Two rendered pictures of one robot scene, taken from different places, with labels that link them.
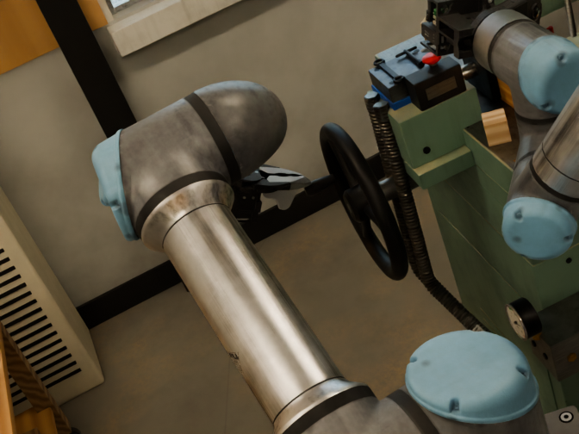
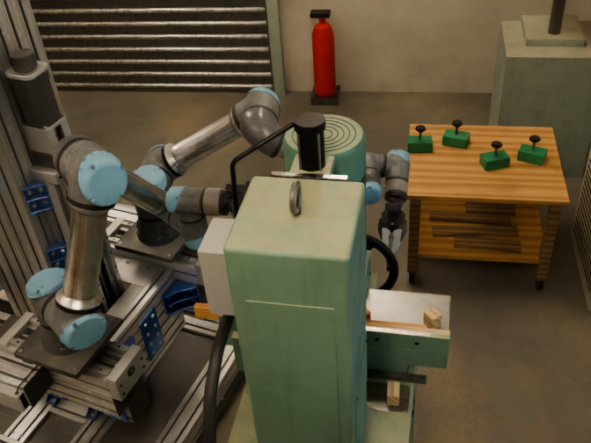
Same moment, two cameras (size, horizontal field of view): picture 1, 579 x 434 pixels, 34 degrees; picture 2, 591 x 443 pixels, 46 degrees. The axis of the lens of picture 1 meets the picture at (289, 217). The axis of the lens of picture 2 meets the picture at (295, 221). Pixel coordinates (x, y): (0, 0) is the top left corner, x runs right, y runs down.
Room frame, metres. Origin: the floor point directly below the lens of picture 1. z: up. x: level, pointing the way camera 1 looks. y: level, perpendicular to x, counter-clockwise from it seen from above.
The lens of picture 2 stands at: (1.71, -1.67, 2.29)
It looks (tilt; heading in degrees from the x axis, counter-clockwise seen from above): 39 degrees down; 110
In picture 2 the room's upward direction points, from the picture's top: 5 degrees counter-clockwise
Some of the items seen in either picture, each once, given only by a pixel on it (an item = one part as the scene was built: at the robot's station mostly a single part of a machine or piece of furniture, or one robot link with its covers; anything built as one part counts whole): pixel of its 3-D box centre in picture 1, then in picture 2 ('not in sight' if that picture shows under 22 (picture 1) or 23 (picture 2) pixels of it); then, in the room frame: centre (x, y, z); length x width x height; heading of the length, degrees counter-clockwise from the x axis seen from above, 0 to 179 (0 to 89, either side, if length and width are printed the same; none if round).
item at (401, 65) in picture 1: (414, 76); not in sight; (1.32, -0.27, 0.99); 0.13 x 0.11 x 0.06; 6
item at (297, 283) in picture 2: not in sight; (309, 347); (1.38, -0.75, 1.16); 0.22 x 0.22 x 0.72; 6
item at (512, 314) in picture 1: (526, 321); not in sight; (1.06, -0.28, 0.65); 0.06 x 0.04 x 0.08; 6
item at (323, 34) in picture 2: not in sight; (324, 56); (0.54, 2.30, 0.30); 0.19 x 0.18 x 0.60; 99
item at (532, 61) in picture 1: (541, 69); (188, 201); (0.91, -0.32, 1.15); 0.11 x 0.08 x 0.09; 6
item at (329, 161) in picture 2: not in sight; (311, 158); (1.36, -0.60, 1.53); 0.08 x 0.08 x 0.17; 6
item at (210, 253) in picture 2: not in sight; (225, 267); (1.24, -0.79, 1.40); 0.10 x 0.06 x 0.16; 96
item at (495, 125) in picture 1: (495, 127); not in sight; (1.20, -0.34, 0.92); 0.04 x 0.03 x 0.04; 164
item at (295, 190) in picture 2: not in sight; (295, 198); (1.37, -0.75, 1.55); 0.06 x 0.02 x 0.07; 96
